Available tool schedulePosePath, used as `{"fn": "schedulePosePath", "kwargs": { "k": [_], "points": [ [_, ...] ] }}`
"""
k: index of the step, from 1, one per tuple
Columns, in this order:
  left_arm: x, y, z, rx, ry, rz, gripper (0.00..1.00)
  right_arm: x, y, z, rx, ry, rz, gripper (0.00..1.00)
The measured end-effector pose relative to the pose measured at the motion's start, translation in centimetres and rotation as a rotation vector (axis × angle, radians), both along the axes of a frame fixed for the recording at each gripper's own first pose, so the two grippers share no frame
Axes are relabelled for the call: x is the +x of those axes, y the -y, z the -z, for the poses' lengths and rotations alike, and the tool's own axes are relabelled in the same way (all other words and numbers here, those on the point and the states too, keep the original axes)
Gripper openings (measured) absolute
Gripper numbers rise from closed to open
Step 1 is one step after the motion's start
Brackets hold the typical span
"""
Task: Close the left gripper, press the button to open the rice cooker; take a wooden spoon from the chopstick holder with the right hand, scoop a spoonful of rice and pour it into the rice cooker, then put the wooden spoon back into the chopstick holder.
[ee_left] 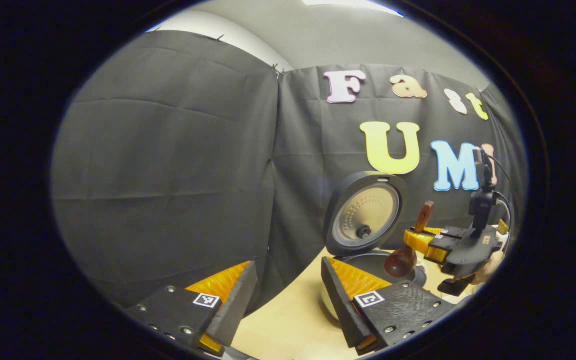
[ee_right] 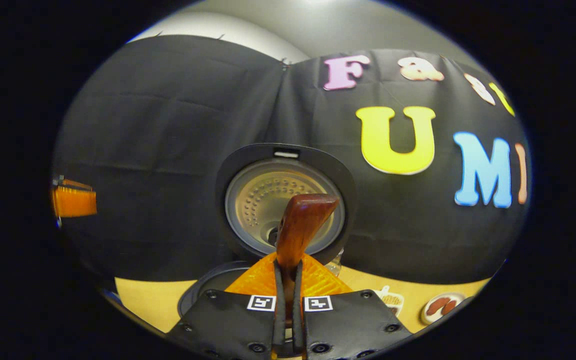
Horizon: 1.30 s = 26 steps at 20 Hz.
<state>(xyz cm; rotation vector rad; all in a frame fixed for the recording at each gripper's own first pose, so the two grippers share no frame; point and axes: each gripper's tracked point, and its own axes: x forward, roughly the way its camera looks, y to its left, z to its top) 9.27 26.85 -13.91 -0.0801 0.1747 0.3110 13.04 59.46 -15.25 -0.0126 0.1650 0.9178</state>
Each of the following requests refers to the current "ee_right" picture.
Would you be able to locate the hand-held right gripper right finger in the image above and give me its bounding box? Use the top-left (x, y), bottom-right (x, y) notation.
top-left (293, 252), bottom-right (414, 360)

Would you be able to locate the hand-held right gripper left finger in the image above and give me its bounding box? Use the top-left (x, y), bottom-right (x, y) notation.
top-left (165, 252), bottom-right (287, 360)

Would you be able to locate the brown wooden spoon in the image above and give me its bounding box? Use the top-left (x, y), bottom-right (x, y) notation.
top-left (275, 193), bottom-right (340, 321)

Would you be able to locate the grey silver rice cooker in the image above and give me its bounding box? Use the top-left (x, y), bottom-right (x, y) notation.
top-left (177, 143), bottom-right (358, 318)

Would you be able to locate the small glass bottle red label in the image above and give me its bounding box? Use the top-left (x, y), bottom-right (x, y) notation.
top-left (324, 248), bottom-right (345, 277)

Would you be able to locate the white divided dish with beans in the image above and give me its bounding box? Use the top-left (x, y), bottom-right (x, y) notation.
top-left (373, 285), bottom-right (405, 317)

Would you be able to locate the black backdrop cloth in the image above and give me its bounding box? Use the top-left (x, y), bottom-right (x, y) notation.
top-left (53, 34), bottom-right (533, 285)

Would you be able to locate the white round plate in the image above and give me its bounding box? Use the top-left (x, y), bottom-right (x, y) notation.
top-left (420, 292), bottom-right (467, 326)

